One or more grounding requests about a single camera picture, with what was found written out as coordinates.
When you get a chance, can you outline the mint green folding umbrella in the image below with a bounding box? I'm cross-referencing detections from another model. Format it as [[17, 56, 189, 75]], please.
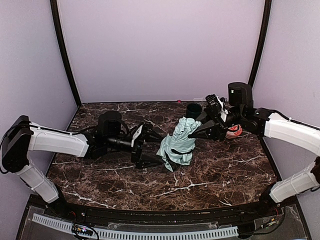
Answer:
[[156, 117, 202, 172]]

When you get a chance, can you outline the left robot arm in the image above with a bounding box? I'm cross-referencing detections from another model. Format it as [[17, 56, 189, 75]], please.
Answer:
[[0, 110, 163, 204]]

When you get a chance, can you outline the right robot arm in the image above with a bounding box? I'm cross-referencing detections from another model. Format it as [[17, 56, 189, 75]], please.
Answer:
[[189, 82, 320, 205]]

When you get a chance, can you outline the black cylindrical cup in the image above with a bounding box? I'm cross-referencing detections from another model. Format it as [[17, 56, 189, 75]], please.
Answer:
[[185, 103, 203, 120]]

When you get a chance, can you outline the red white patterned bowl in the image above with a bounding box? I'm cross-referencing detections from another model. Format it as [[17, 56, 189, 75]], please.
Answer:
[[225, 124, 243, 140]]

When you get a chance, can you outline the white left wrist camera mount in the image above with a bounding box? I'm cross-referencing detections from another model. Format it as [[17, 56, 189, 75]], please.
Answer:
[[130, 123, 144, 148]]

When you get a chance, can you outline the black curved front rail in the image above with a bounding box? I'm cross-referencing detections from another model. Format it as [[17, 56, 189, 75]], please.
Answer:
[[68, 202, 283, 226]]

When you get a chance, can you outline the grey slotted cable duct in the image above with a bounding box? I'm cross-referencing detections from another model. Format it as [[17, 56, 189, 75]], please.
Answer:
[[31, 213, 239, 240]]

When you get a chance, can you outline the right black frame post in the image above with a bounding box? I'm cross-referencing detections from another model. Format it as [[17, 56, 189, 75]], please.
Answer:
[[248, 0, 272, 87]]

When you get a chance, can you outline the black frame post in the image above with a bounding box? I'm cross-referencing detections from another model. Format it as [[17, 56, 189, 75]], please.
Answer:
[[248, 0, 272, 87], [50, 0, 82, 108]]

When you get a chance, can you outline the left black frame post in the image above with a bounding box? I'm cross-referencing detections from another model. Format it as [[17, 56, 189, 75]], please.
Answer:
[[50, 0, 82, 108]]

